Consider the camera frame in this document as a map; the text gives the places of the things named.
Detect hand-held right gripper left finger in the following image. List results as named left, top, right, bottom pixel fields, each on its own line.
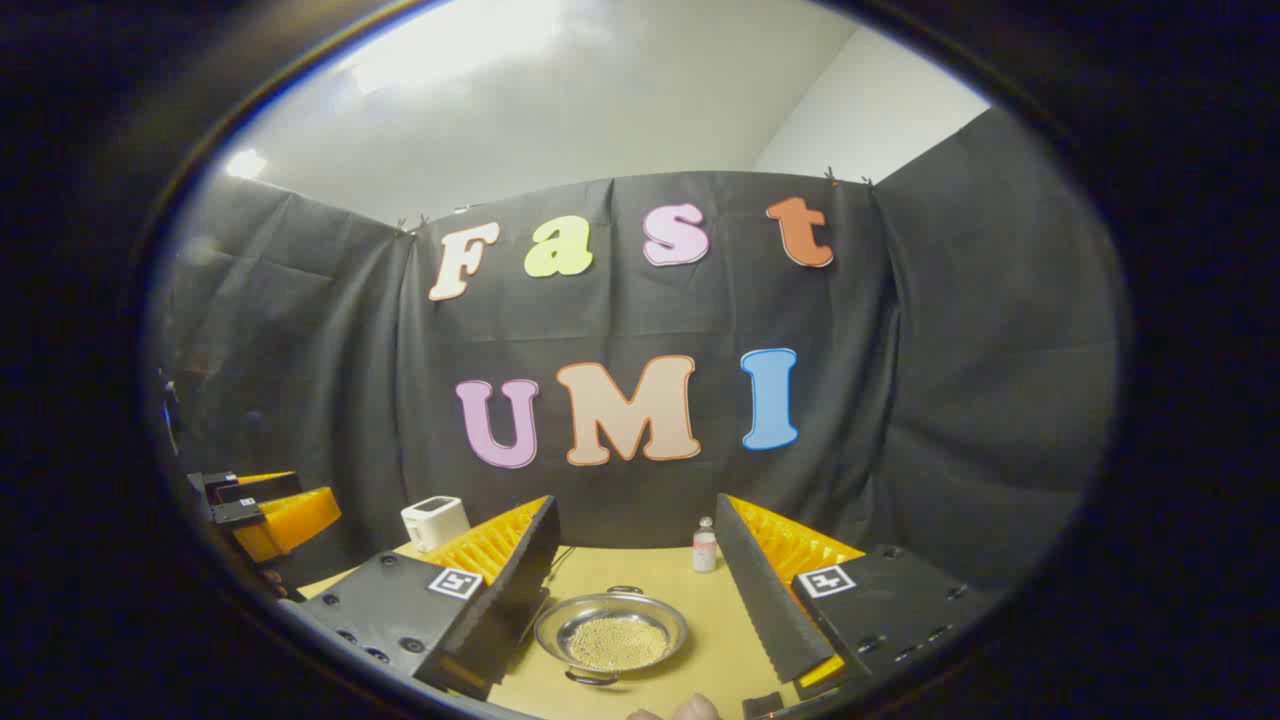
left=298, top=494, right=561, bottom=701

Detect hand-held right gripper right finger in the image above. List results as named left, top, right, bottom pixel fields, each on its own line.
left=713, top=492, right=1003, bottom=693

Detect stainless steel pot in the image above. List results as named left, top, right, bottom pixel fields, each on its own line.
left=534, top=585, right=690, bottom=687

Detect white toaster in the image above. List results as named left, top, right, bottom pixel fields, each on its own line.
left=400, top=495, right=472, bottom=554

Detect pile of yellow soybeans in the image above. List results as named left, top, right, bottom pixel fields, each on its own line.
left=567, top=614, right=670, bottom=672

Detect black backdrop cloth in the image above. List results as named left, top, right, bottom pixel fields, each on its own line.
left=150, top=105, right=1126, bottom=601

